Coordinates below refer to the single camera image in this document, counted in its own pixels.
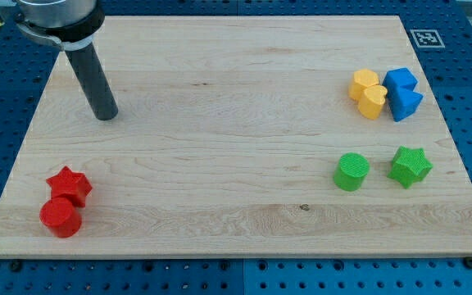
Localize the yellow hexagon block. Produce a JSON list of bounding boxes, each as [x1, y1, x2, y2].
[[348, 69, 379, 101]]

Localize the blue cube block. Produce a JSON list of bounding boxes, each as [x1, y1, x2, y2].
[[383, 67, 418, 91]]

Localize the green cylinder block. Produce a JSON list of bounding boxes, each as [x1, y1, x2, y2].
[[333, 152, 370, 192]]

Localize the red cylinder block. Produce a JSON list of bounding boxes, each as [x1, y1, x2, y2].
[[39, 197, 82, 238]]

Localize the yellow heart block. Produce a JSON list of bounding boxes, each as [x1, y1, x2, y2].
[[357, 85, 388, 120]]

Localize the light wooden board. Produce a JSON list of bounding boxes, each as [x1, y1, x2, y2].
[[0, 16, 472, 260]]

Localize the white fiducial marker tag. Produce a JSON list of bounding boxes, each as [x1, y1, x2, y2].
[[411, 29, 445, 48]]

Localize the blue triangle block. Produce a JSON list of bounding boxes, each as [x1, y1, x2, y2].
[[388, 87, 424, 122]]

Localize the dark grey cylindrical probe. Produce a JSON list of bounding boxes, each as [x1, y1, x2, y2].
[[66, 43, 118, 120]]

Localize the green star block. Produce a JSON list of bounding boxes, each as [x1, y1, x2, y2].
[[387, 146, 433, 188]]

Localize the red star block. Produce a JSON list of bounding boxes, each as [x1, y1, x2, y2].
[[46, 166, 93, 207]]

